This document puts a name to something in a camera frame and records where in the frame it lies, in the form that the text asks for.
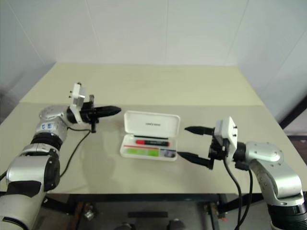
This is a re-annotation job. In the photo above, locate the dark rounded shape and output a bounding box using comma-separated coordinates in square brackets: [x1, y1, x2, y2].
[167, 218, 185, 230]

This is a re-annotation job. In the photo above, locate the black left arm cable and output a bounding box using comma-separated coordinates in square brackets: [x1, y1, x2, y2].
[59, 126, 94, 178]

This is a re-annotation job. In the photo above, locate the black marker with red cap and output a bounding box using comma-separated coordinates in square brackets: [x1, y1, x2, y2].
[135, 139, 170, 147]

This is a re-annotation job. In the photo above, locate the black table frame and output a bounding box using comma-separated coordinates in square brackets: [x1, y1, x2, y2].
[42, 193, 268, 230]

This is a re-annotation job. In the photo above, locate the small grey eraser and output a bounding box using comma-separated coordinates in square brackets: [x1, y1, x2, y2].
[160, 149, 177, 159]

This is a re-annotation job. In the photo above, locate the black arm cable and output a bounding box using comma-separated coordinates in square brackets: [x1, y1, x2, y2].
[236, 162, 254, 230]
[223, 146, 243, 230]
[59, 126, 94, 178]

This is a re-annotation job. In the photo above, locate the small metal bracket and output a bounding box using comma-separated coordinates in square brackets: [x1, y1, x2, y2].
[83, 203, 94, 219]

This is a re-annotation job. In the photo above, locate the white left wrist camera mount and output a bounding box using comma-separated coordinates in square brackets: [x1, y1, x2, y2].
[69, 82, 87, 124]

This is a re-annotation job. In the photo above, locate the green eraser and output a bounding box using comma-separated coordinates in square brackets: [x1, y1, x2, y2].
[126, 148, 160, 158]

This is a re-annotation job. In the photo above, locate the black metal frame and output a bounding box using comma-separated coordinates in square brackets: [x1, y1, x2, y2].
[279, 93, 307, 131]

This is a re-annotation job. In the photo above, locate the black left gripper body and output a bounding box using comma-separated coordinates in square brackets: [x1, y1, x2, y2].
[80, 94, 100, 134]

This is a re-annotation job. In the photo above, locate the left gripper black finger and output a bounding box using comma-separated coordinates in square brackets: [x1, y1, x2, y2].
[96, 110, 121, 119]
[95, 105, 121, 114]

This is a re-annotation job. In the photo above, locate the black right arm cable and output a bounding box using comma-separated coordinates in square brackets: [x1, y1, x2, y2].
[223, 146, 243, 230]
[236, 162, 254, 230]

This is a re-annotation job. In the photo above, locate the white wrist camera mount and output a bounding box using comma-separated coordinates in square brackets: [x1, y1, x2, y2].
[69, 82, 87, 124]
[214, 116, 238, 163]

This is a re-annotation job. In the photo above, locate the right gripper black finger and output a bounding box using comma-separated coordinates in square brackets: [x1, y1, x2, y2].
[184, 126, 214, 137]
[177, 151, 210, 169]

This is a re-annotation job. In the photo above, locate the white open pencil case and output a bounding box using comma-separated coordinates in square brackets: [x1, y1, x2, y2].
[119, 110, 181, 162]

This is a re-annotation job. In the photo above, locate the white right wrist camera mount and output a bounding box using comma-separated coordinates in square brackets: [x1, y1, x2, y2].
[214, 116, 238, 163]

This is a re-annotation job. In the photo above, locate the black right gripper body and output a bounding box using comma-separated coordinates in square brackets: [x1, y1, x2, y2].
[207, 126, 229, 171]

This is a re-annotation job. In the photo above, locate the black flat bar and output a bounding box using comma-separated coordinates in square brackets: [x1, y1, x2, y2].
[128, 211, 168, 218]

